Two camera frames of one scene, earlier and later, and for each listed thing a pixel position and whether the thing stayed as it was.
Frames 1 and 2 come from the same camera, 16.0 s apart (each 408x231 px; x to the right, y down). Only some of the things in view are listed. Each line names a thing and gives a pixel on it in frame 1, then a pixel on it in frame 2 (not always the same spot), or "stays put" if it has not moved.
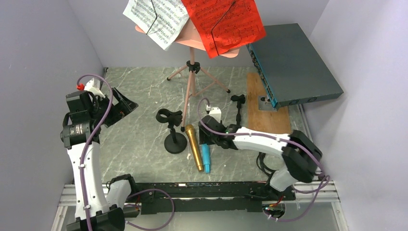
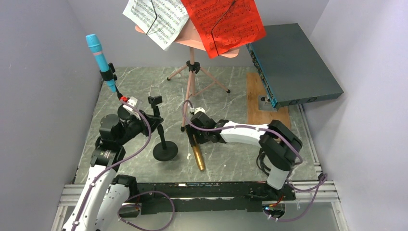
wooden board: (277, 121) stays put
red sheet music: (226, 24) stays put
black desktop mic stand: (240, 99) → (163, 151)
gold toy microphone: (190, 129) stays put
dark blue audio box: (291, 68) stays put
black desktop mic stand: (174, 143) → (108, 74)
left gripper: (120, 109) → (153, 120)
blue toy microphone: (206, 153) → (94, 45)
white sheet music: (160, 21) stays put
